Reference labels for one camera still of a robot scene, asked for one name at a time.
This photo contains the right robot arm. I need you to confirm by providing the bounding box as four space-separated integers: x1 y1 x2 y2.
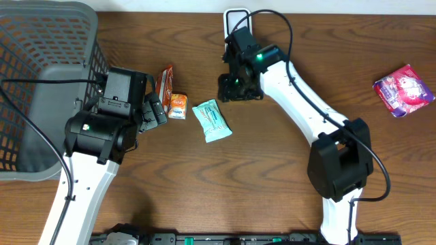
218 27 373 244

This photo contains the dark grey plastic basket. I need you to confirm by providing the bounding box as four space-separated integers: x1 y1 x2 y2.
1 1 108 182

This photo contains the orange brown snack packet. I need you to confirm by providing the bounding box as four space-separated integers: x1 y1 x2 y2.
156 65 173 114

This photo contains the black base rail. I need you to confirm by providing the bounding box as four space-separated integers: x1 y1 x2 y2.
89 232 403 245

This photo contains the teal tissue pack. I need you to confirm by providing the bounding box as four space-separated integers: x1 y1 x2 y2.
192 99 232 143

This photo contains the red purple snack packet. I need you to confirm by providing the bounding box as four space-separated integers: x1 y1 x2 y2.
373 64 435 118

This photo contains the small orange tissue pack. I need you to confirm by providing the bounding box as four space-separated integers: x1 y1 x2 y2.
168 94 188 120

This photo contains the white barcode scanner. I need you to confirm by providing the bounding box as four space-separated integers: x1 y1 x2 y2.
223 8 253 39

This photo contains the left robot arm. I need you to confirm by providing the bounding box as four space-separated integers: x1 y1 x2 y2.
39 67 167 244

